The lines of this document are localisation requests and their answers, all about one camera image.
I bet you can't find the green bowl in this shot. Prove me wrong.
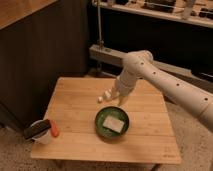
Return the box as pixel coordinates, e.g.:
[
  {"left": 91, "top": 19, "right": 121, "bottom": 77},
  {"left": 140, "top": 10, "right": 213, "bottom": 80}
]
[{"left": 95, "top": 106, "right": 129, "bottom": 139}]

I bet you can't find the grey metal shelf rack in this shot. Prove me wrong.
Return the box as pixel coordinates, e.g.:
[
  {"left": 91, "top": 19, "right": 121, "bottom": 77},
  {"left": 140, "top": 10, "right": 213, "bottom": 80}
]
[{"left": 88, "top": 0, "right": 213, "bottom": 98}]

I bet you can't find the black rectangular object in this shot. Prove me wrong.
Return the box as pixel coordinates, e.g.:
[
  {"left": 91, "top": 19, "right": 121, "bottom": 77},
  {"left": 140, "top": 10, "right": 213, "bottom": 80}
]
[{"left": 23, "top": 119, "right": 51, "bottom": 140}]

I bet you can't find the white sponge block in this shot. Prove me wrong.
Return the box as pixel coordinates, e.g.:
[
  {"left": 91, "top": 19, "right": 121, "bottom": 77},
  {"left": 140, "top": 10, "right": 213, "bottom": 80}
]
[{"left": 103, "top": 116, "right": 124, "bottom": 133}]

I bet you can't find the wooden low table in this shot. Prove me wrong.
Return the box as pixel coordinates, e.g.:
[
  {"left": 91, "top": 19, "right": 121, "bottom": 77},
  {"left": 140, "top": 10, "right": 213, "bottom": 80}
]
[{"left": 31, "top": 77, "right": 181, "bottom": 164}]

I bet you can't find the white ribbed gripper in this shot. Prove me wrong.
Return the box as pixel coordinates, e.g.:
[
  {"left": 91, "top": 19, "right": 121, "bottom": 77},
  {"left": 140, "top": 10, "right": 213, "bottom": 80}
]
[{"left": 112, "top": 69, "right": 138, "bottom": 106}]

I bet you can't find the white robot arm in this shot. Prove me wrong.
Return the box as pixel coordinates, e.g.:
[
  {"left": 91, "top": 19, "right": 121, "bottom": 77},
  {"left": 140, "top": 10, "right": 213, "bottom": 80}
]
[{"left": 112, "top": 50, "right": 213, "bottom": 133}]

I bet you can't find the white cup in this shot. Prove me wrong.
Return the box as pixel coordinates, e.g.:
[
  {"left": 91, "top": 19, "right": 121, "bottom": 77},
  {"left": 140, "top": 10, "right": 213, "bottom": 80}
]
[{"left": 32, "top": 128, "right": 52, "bottom": 144}]

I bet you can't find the dark wooden cabinet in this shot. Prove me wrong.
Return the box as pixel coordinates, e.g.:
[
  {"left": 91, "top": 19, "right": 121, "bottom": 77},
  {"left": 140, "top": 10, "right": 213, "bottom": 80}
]
[{"left": 0, "top": 0, "right": 88, "bottom": 131}]

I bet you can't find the orange carrot toy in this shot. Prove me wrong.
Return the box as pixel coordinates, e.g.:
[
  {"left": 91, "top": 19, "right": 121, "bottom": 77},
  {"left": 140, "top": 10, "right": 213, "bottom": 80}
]
[{"left": 50, "top": 120, "right": 59, "bottom": 137}]

